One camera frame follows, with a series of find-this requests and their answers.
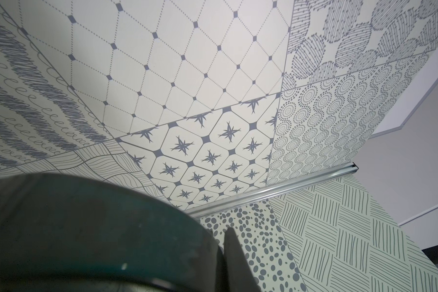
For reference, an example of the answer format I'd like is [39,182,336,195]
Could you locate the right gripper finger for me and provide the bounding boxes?
[223,228,260,292]

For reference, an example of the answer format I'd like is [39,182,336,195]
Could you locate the dark green watering can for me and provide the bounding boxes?
[0,173,229,292]

